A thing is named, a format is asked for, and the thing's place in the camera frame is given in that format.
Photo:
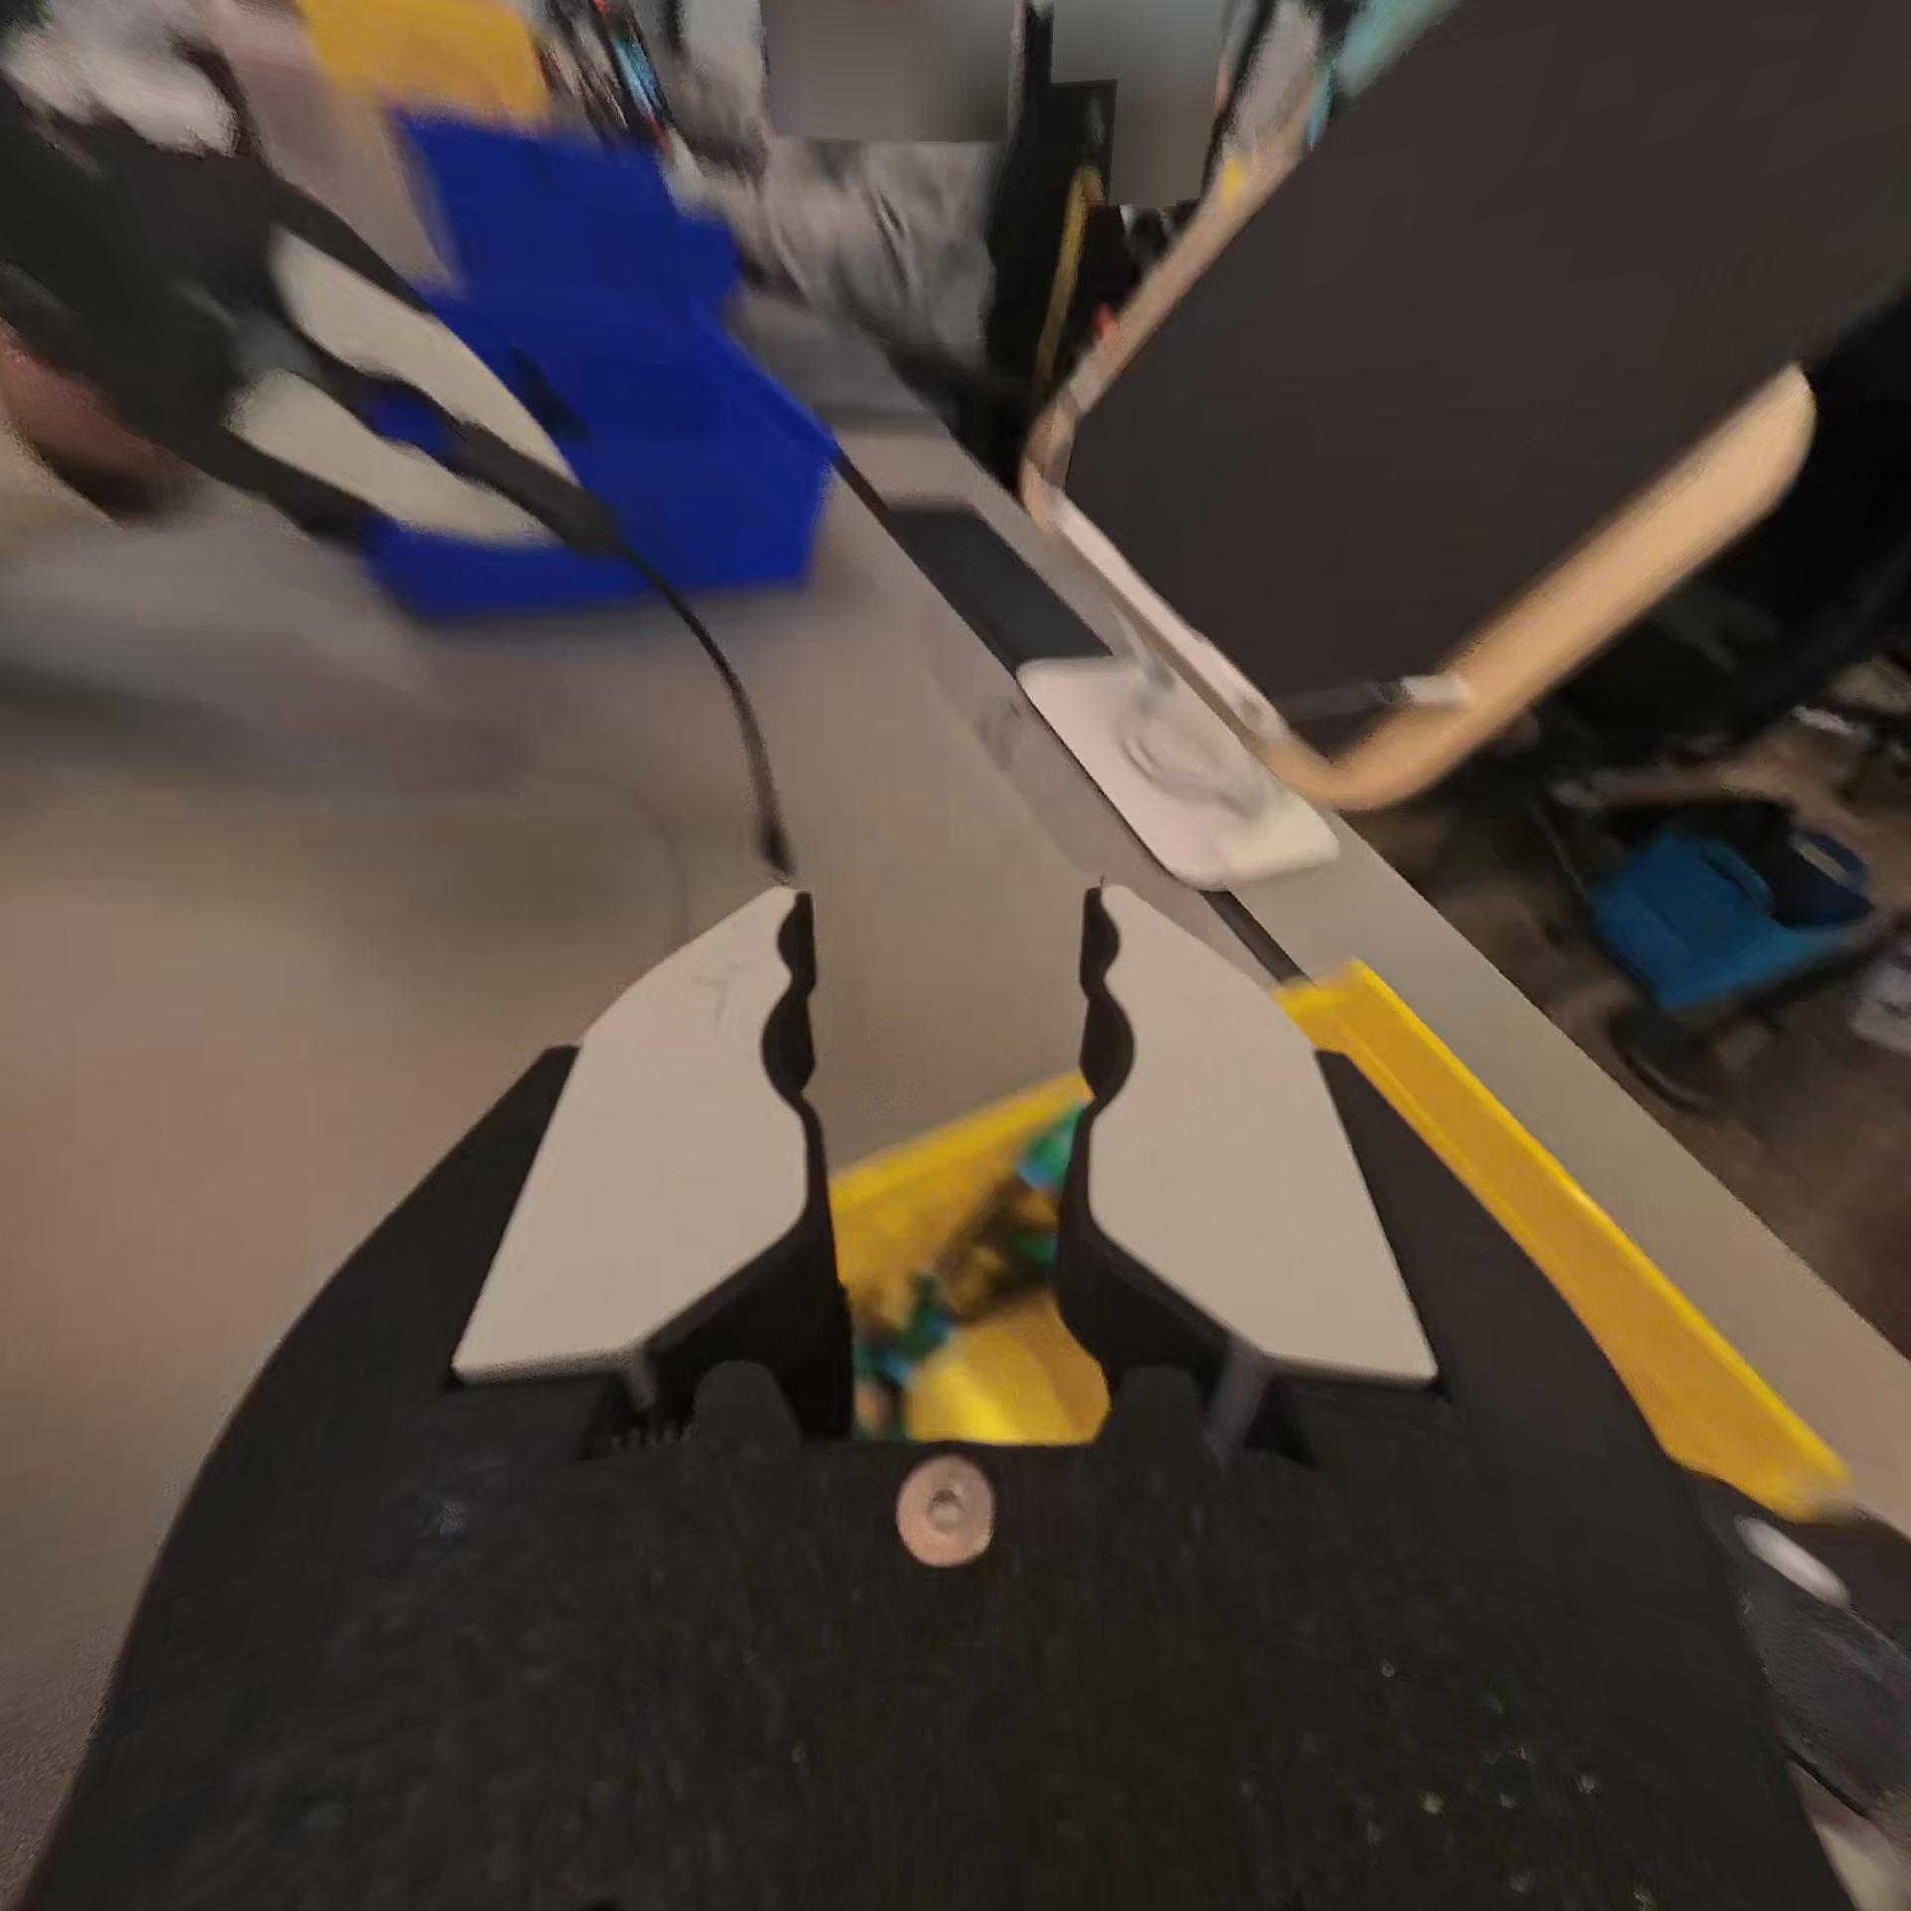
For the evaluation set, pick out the grey desk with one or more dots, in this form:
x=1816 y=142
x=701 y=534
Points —
x=299 y=1045

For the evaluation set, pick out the yellow plastic bin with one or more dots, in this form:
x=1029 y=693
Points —
x=1493 y=1165

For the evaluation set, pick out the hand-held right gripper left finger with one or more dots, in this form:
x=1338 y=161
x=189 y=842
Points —
x=657 y=1165

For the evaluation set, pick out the dark grey divider panel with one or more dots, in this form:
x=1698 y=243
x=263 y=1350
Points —
x=1418 y=372

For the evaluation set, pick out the blue plastic bin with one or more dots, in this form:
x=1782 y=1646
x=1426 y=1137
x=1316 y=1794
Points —
x=598 y=372

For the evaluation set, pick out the white panel base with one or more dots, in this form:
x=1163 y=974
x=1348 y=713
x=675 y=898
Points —
x=1179 y=777

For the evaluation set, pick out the blue bag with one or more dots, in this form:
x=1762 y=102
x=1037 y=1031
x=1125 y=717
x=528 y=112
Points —
x=1716 y=910

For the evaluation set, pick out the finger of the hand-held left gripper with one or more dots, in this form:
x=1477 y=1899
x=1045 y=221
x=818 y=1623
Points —
x=373 y=321
x=373 y=456

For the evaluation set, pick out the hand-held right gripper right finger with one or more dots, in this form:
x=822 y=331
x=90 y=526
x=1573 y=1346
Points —
x=1238 y=1179

